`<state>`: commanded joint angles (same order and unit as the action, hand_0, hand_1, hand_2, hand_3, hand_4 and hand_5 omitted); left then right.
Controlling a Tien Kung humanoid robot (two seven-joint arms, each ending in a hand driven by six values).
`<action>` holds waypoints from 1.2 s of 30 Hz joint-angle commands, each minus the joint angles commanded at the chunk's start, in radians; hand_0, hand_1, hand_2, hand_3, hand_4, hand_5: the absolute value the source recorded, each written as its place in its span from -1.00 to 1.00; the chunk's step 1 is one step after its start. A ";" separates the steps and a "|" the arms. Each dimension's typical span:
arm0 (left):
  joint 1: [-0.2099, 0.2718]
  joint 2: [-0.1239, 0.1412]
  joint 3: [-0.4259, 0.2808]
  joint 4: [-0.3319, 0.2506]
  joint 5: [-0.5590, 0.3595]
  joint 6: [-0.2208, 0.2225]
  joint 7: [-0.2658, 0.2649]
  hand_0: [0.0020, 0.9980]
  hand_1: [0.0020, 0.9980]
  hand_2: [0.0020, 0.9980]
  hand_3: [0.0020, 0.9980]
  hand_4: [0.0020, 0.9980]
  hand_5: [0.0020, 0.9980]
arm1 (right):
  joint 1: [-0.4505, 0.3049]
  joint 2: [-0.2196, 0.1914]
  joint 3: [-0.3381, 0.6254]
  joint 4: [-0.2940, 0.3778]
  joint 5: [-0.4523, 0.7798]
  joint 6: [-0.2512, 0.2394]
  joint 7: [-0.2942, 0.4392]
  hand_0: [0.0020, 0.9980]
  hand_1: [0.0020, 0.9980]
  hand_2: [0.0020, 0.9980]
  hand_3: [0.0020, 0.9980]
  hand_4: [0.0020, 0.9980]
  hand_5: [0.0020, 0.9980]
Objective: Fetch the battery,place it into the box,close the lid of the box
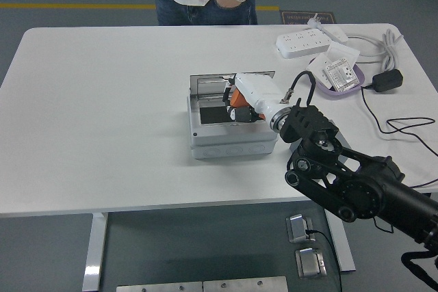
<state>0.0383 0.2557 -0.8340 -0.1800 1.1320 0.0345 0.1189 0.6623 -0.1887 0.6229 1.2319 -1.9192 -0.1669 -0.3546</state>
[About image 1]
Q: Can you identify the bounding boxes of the white table leg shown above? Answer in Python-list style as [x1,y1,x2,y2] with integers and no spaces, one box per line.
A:
[323,198,357,271]
[81,212,109,292]

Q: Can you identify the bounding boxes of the small white adapter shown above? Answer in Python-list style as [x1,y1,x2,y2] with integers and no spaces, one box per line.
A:
[328,29,349,44]

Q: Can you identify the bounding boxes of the white power strip cable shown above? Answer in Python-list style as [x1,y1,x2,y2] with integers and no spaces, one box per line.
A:
[345,28,404,71]

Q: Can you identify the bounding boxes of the thin black adapter cable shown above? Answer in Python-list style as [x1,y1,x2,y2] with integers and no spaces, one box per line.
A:
[361,83,438,158]

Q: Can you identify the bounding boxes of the black floor socket cable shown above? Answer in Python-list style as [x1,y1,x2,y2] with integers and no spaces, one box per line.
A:
[305,228,343,292]

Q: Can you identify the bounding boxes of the wall socket blister pack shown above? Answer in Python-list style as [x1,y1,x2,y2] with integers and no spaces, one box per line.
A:
[322,59,363,92]

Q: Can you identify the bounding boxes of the grey plastic enclosure box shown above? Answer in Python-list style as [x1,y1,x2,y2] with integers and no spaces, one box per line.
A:
[186,95,279,160]

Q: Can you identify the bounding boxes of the white square card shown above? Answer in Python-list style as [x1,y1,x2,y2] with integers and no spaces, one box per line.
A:
[324,42,361,67]

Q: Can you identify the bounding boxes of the purple plastic tray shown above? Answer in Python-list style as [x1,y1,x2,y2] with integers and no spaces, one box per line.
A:
[306,58,366,101]

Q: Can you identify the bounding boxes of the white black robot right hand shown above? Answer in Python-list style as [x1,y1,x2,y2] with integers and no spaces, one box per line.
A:
[221,72,285,124]

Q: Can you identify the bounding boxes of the white power plug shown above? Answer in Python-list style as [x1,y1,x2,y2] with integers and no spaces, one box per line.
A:
[306,14,331,33]

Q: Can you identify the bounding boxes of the black power adapter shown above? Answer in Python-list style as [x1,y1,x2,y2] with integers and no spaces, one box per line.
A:
[371,68,404,94]

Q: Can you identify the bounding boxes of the brown floor sign mat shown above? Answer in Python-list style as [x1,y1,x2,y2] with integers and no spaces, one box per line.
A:
[280,10,337,25]

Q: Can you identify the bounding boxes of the white power strip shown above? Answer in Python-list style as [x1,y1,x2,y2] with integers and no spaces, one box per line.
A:
[275,28,333,59]

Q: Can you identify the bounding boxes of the metal floor socket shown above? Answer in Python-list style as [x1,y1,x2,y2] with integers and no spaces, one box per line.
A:
[294,247,328,279]
[285,214,318,243]

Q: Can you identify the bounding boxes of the thin black hanging cable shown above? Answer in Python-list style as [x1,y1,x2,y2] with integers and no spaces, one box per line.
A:
[372,218,395,235]

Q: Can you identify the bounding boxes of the white cardboard socket box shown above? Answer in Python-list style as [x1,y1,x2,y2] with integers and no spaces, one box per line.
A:
[305,53,338,90]

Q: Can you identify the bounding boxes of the transparent hinged box lid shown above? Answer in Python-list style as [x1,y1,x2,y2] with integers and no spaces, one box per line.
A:
[189,70,276,98]

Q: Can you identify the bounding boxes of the metal base plate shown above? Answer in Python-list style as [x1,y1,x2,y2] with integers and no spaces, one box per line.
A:
[116,281,203,292]
[203,276,289,292]

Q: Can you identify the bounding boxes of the orange cylindrical battery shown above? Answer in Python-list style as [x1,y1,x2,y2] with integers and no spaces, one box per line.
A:
[229,87,267,121]

